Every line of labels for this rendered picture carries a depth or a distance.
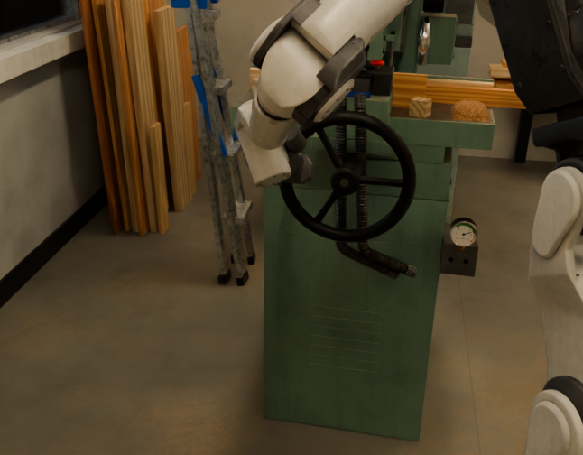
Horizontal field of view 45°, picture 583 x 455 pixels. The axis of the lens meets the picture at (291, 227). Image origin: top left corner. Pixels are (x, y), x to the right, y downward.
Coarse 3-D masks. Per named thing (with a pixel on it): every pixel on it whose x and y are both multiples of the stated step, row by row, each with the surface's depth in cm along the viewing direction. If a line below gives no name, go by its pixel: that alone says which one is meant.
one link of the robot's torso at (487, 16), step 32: (480, 0) 105; (512, 0) 99; (544, 0) 94; (576, 0) 91; (512, 32) 101; (544, 32) 95; (576, 32) 92; (512, 64) 104; (544, 64) 97; (576, 64) 93; (544, 96) 100; (576, 96) 95
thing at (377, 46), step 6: (384, 30) 167; (378, 36) 164; (384, 36) 165; (372, 42) 164; (378, 42) 164; (384, 42) 171; (372, 48) 165; (378, 48) 165; (384, 48) 173; (366, 54) 166; (372, 54) 165; (378, 54) 165; (366, 60) 170
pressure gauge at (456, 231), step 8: (456, 224) 159; (464, 224) 159; (472, 224) 159; (456, 232) 160; (464, 232) 160; (472, 232) 159; (456, 240) 161; (464, 240) 161; (472, 240) 160; (464, 248) 164
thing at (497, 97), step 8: (432, 88) 170; (440, 88) 169; (448, 88) 169; (456, 88) 169; (464, 88) 168; (472, 88) 168; (480, 88) 168; (488, 88) 168; (496, 88) 168; (432, 96) 171; (440, 96) 170; (448, 96) 170; (456, 96) 169; (464, 96) 169; (472, 96) 169; (480, 96) 168; (488, 96) 168; (496, 96) 167; (504, 96) 167; (512, 96) 167; (488, 104) 169; (496, 104) 168; (504, 104) 168; (512, 104) 168; (520, 104) 167
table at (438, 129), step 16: (400, 112) 163; (432, 112) 163; (448, 112) 163; (400, 128) 160; (416, 128) 159; (432, 128) 158; (448, 128) 157; (464, 128) 157; (480, 128) 156; (320, 144) 155; (352, 144) 153; (368, 144) 153; (384, 144) 152; (432, 144) 160; (448, 144) 159; (464, 144) 158; (480, 144) 157
